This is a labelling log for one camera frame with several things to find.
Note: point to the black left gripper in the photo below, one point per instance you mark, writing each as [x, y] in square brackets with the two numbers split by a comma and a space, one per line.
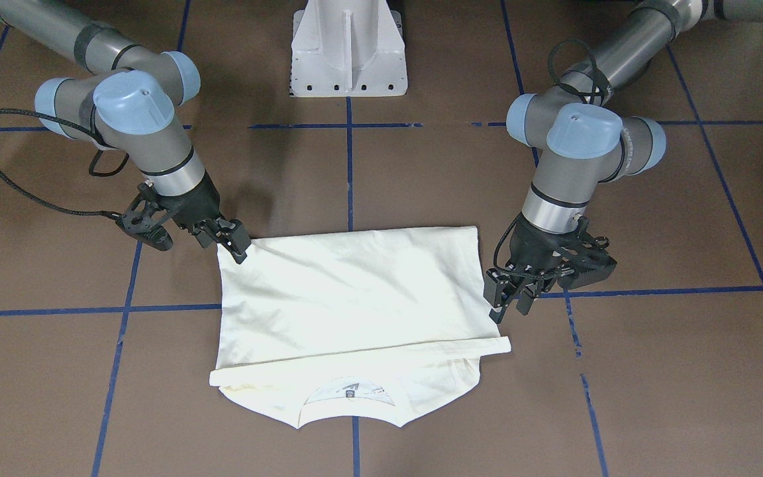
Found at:
[528, 248]

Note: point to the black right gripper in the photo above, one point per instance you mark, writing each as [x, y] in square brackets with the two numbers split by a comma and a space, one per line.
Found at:
[200, 201]

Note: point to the cream long-sleeve t-shirt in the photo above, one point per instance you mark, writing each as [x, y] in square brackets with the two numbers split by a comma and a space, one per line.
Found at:
[385, 324]

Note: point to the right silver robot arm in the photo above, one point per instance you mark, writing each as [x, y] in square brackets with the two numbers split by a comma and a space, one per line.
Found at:
[129, 103]

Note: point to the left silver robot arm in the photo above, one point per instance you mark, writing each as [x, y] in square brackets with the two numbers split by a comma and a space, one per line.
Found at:
[583, 144]

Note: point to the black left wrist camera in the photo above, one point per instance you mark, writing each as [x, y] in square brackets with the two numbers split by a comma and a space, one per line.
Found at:
[586, 260]

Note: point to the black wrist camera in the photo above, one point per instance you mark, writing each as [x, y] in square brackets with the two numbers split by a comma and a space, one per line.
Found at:
[586, 260]
[144, 219]

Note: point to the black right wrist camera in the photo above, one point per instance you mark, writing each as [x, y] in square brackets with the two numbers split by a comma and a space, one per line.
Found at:
[144, 219]

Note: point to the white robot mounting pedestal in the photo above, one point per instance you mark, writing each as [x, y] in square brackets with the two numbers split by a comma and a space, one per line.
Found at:
[348, 49]

